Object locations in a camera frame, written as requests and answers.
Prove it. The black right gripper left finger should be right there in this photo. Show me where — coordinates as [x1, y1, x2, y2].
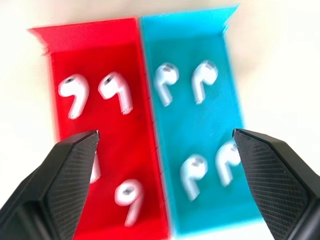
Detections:
[0, 129, 100, 240]

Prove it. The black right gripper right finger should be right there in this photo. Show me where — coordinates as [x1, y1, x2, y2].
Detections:
[232, 128, 320, 240]

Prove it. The white earbud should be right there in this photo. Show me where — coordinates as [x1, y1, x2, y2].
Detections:
[97, 72, 133, 115]
[152, 62, 177, 108]
[190, 59, 219, 105]
[114, 178, 145, 228]
[57, 73, 90, 120]
[179, 153, 209, 201]
[215, 140, 241, 187]
[89, 152, 101, 185]

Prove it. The red plastic tray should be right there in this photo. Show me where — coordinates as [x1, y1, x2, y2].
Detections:
[26, 16, 173, 240]

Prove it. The blue plastic tray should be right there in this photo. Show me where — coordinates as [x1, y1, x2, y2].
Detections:
[139, 3, 264, 237]

